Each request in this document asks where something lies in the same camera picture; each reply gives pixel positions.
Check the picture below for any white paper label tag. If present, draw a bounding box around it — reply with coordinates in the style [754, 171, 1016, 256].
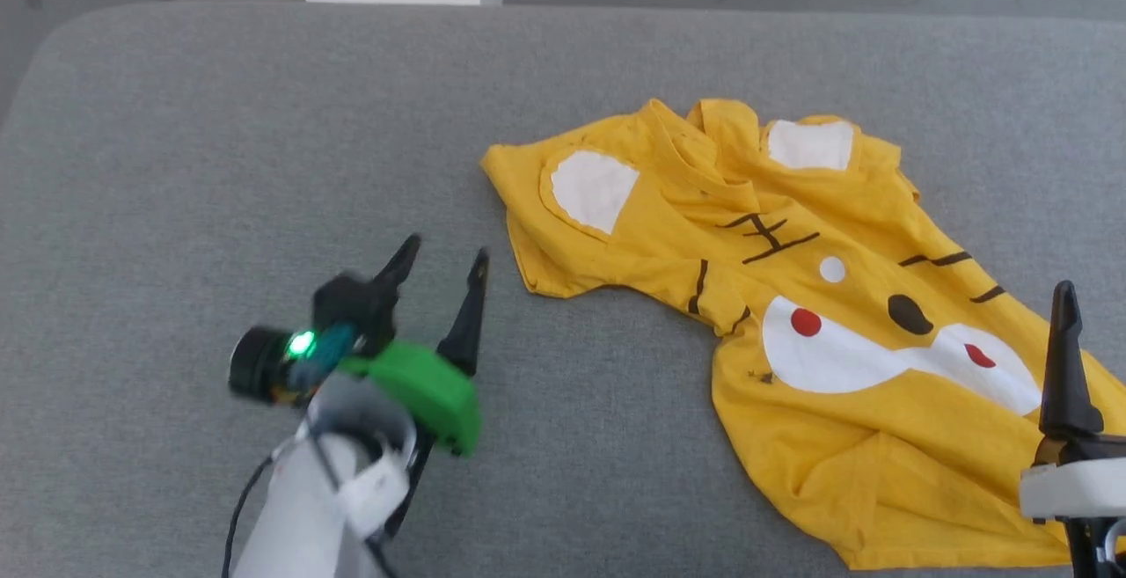
[338, 450, 412, 537]

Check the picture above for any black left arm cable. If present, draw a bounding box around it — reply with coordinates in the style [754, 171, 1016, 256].
[220, 453, 296, 578]

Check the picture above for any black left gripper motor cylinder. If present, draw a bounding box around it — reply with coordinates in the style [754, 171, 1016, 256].
[228, 324, 305, 406]

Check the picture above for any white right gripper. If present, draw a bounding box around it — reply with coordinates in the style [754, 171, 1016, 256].
[1018, 280, 1126, 523]

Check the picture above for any grey fabric sofa seat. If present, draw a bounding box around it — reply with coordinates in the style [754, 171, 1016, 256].
[0, 0, 1126, 578]

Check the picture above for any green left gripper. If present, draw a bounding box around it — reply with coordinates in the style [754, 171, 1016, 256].
[338, 234, 491, 458]

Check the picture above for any yellow tiger-face t-shirt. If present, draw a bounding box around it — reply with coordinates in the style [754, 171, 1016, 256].
[480, 98, 1126, 573]

